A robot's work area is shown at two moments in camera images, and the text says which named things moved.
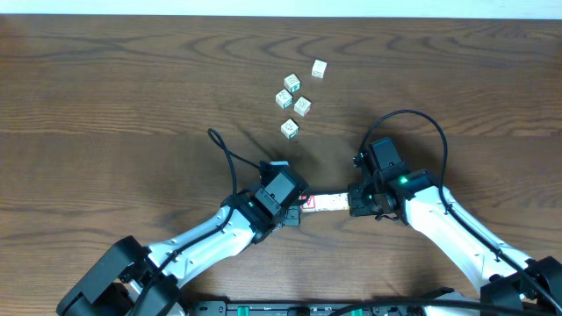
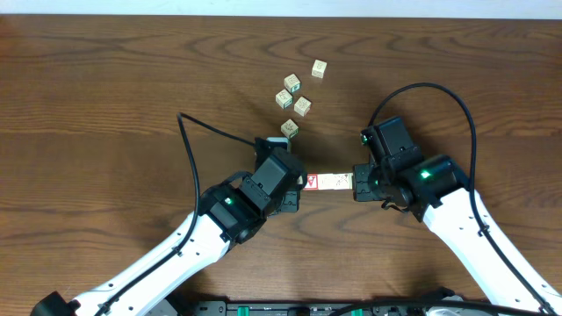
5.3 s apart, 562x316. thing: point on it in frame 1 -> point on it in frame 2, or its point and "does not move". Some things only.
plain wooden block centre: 302,105 does not move
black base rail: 307,309 does not move
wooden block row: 335,202 -> 337,181
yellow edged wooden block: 290,128 does not move
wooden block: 342,201 -> 347,181
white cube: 324,203 -> 325,181
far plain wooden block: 319,68 does not move
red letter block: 310,205 -> 312,182
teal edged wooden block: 284,98 does not move
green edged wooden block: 291,82 does not move
